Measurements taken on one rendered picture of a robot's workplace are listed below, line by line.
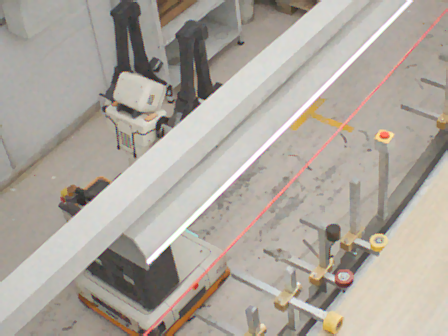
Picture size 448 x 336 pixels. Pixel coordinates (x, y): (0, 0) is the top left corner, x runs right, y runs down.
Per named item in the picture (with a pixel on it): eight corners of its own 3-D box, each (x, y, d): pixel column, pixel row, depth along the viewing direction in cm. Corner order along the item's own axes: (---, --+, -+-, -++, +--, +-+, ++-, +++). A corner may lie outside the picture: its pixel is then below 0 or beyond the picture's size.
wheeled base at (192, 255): (157, 355, 397) (148, 329, 382) (77, 302, 430) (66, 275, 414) (234, 276, 436) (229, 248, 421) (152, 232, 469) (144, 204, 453)
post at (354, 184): (349, 254, 356) (349, 180, 326) (353, 249, 358) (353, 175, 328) (355, 256, 354) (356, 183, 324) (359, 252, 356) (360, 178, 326)
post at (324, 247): (320, 296, 344) (317, 225, 314) (324, 291, 346) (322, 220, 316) (327, 299, 342) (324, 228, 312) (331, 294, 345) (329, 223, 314)
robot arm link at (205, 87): (182, 23, 351) (200, 29, 345) (190, 17, 354) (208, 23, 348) (194, 99, 377) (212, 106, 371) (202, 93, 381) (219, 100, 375)
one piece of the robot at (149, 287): (155, 328, 396) (121, 221, 343) (85, 283, 424) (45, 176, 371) (195, 288, 415) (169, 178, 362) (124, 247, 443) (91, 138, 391)
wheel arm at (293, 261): (263, 254, 345) (262, 248, 342) (267, 249, 347) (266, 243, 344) (345, 292, 323) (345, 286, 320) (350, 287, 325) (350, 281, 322)
